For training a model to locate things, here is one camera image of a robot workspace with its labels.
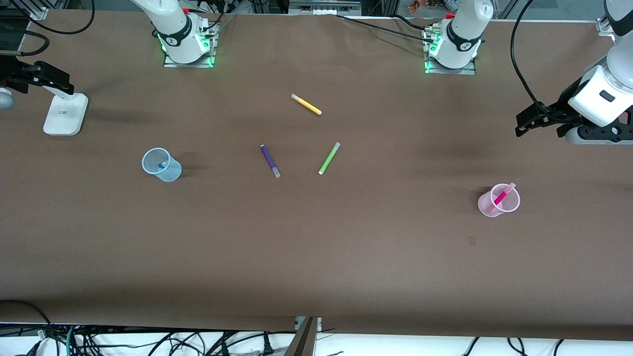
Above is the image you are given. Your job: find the pink marker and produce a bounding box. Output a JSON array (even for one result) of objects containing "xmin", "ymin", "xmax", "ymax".
[{"xmin": 486, "ymin": 182, "xmax": 517, "ymax": 215}]

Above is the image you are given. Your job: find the white stand with pole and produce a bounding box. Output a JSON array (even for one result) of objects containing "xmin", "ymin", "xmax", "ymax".
[{"xmin": 42, "ymin": 85, "xmax": 89, "ymax": 135}]

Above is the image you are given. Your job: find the translucent pink cup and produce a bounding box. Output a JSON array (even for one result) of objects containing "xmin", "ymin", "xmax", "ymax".
[{"xmin": 477, "ymin": 182, "xmax": 521, "ymax": 218}]

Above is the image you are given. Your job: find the translucent blue cup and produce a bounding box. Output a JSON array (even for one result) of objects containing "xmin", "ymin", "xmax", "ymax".
[{"xmin": 141, "ymin": 147, "xmax": 182, "ymax": 183}]

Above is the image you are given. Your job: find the green marker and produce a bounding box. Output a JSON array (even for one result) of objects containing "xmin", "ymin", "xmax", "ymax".
[{"xmin": 318, "ymin": 142, "xmax": 341, "ymax": 176}]

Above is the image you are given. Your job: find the purple marker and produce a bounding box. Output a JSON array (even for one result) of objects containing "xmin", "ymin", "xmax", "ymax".
[{"xmin": 260, "ymin": 144, "xmax": 281, "ymax": 178}]

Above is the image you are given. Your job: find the yellow marker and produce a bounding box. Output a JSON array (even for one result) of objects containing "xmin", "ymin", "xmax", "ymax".
[{"xmin": 291, "ymin": 93, "xmax": 322, "ymax": 116}]

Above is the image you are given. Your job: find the brown table cover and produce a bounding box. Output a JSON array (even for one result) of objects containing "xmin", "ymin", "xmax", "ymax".
[{"xmin": 0, "ymin": 9, "xmax": 633, "ymax": 342}]

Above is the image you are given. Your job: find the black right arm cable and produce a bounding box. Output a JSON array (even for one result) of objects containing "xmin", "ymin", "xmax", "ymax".
[
  {"xmin": 12, "ymin": 0, "xmax": 95, "ymax": 36},
  {"xmin": 20, "ymin": 31, "xmax": 50, "ymax": 56}
]

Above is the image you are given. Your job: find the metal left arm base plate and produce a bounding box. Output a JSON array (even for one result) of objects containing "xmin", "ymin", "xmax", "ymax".
[{"xmin": 424, "ymin": 27, "xmax": 477, "ymax": 76}]

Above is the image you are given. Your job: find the short black table cable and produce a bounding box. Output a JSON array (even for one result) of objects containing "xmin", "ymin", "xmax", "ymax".
[{"xmin": 395, "ymin": 14, "xmax": 432, "ymax": 29}]

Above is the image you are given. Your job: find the long black table cable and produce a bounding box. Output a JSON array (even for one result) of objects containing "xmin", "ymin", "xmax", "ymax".
[{"xmin": 336, "ymin": 14, "xmax": 428, "ymax": 39}]

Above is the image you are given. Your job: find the black looped floor cable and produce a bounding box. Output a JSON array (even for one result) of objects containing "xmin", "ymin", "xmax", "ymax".
[{"xmin": 0, "ymin": 299, "xmax": 52, "ymax": 342}]

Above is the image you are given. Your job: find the grey metal frame bar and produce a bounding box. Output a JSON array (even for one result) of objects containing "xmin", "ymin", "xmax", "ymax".
[{"xmin": 288, "ymin": 0, "xmax": 362, "ymax": 16}]

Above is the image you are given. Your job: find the metal table frame bracket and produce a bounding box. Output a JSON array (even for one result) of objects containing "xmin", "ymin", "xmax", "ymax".
[{"xmin": 284, "ymin": 316, "xmax": 322, "ymax": 356}]

